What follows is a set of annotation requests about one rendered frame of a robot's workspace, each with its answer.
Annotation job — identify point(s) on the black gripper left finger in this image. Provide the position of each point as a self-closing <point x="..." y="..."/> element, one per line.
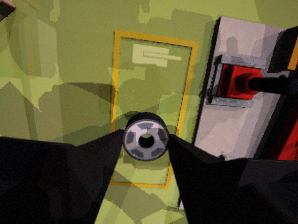
<point x="81" y="173"/>

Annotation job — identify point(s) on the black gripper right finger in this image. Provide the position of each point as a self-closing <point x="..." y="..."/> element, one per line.
<point x="210" y="188"/>

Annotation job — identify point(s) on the orange rectangular outline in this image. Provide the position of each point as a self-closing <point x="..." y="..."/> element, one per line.
<point x="156" y="38"/>

